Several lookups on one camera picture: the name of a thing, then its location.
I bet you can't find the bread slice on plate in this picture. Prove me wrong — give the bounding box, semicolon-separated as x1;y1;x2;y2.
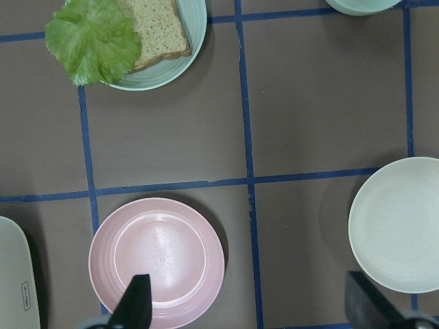
117;1;192;72

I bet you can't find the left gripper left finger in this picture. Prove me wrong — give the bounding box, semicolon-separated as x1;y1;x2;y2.
78;274;152;329

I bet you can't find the white plate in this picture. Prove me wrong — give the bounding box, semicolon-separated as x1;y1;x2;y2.
348;157;438;293

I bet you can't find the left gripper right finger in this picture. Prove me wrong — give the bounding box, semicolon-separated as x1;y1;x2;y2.
344;271;438;329

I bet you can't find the pink plate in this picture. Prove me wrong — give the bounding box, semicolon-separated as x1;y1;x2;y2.
88;197;226;328

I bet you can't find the green bowl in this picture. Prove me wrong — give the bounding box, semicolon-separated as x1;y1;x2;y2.
325;0;401;16

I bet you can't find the white toaster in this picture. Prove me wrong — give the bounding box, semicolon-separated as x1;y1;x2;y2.
1;217;41;329

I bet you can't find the green plate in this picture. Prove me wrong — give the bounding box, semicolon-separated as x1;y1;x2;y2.
99;0;209;92

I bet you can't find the green lettuce leaf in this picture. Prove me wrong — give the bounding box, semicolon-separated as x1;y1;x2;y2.
45;1;141;86

